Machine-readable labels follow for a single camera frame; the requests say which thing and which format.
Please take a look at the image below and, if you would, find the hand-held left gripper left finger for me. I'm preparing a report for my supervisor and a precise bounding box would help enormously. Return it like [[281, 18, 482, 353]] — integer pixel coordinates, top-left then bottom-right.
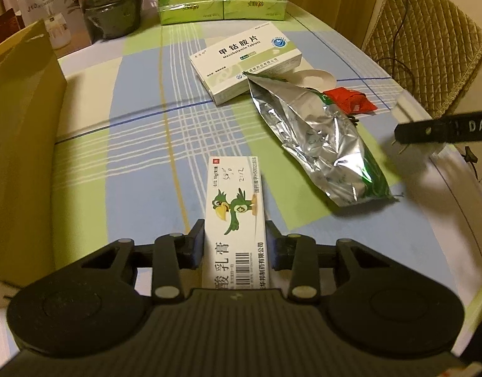
[[81, 219, 205, 304]]

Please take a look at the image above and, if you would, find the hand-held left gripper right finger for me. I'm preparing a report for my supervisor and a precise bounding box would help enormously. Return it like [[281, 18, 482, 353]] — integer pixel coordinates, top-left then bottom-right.
[[264, 220, 387, 302]]

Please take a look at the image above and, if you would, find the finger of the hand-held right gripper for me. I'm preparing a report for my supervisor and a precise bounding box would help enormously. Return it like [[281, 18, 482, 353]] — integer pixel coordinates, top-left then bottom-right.
[[394, 120, 450, 145]]

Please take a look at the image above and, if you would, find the white ointment box bird print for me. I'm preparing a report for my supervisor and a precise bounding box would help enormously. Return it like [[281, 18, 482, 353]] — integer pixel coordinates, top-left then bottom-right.
[[202, 155, 270, 292]]

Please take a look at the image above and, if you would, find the red snack packet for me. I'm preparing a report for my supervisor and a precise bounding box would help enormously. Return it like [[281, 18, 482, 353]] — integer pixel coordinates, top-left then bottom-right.
[[323, 87, 377, 114]]

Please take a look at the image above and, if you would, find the silver foil bag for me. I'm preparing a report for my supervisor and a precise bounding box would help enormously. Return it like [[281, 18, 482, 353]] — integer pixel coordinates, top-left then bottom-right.
[[246, 73, 399, 207]]

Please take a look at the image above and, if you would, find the white green medicine box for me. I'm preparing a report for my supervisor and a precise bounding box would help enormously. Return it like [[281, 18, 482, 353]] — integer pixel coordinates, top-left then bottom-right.
[[188, 21, 303, 106]]

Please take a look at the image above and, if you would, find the brown cardboard box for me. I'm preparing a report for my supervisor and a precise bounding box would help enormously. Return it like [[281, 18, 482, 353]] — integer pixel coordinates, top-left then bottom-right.
[[0, 19, 69, 289]]

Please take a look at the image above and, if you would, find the quilted chair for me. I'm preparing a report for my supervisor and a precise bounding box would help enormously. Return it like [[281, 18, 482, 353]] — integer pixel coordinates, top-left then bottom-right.
[[362, 0, 482, 119]]

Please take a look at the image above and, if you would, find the white round lid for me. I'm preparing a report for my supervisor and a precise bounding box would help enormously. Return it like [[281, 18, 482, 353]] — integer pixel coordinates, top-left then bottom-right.
[[286, 68, 338, 92]]

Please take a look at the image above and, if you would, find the green tissue pack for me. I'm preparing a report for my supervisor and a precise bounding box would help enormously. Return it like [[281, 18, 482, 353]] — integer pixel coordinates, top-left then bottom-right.
[[156, 0, 289, 27]]

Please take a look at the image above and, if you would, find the black wrapped bowl stack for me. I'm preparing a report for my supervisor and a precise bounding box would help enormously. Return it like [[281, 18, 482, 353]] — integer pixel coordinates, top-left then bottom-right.
[[81, 0, 144, 42]]

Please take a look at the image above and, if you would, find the white humidifier box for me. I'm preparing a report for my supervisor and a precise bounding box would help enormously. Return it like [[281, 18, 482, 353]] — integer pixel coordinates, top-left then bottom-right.
[[17, 0, 93, 50]]

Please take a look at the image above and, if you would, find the black cable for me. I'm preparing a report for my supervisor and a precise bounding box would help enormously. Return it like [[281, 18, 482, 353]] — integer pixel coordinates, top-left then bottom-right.
[[376, 0, 416, 87]]

